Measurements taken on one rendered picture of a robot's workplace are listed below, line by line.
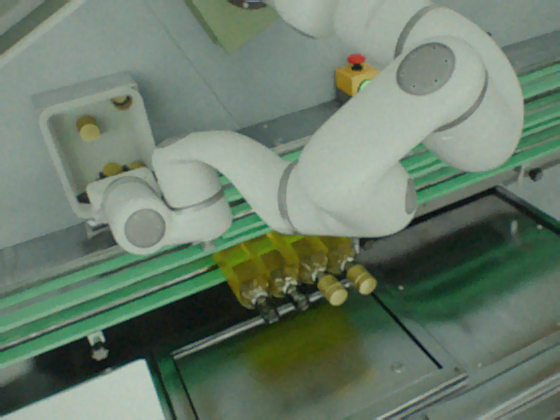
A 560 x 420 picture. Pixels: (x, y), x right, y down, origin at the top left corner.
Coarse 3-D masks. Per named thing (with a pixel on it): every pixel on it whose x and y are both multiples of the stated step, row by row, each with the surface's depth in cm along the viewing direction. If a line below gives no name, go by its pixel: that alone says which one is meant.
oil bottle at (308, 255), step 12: (288, 240) 106; (300, 240) 106; (312, 240) 106; (288, 252) 105; (300, 252) 103; (312, 252) 103; (324, 252) 103; (300, 264) 101; (312, 264) 101; (324, 264) 102; (300, 276) 103; (312, 276) 101
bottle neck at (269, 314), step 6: (258, 294) 97; (264, 294) 98; (258, 300) 97; (264, 300) 96; (270, 300) 96; (258, 306) 96; (264, 306) 95; (270, 306) 95; (264, 312) 94; (270, 312) 97; (276, 312) 95; (264, 318) 94; (270, 318) 96; (276, 318) 95
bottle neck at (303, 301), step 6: (294, 282) 100; (288, 288) 99; (294, 288) 98; (300, 288) 98; (288, 294) 98; (294, 294) 97; (300, 294) 97; (294, 300) 96; (300, 300) 96; (306, 300) 97; (294, 306) 96; (300, 306) 98; (306, 306) 97
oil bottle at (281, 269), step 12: (252, 240) 108; (264, 240) 108; (276, 240) 108; (252, 252) 106; (264, 252) 105; (276, 252) 105; (264, 264) 102; (276, 264) 102; (288, 264) 101; (276, 276) 99; (288, 276) 100; (276, 288) 100
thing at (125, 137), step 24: (96, 96) 95; (48, 120) 98; (72, 120) 103; (96, 120) 105; (120, 120) 106; (144, 120) 101; (48, 144) 96; (72, 144) 105; (96, 144) 107; (120, 144) 109; (144, 144) 106; (72, 168) 107; (96, 168) 109; (72, 192) 102
